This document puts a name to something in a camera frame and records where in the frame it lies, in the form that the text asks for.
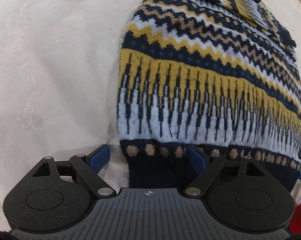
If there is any cream embroidered bedspread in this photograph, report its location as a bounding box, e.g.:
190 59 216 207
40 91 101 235
0 0 301 233

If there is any navy yellow patterned knit sweater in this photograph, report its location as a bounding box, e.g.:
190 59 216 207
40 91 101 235
117 0 301 191

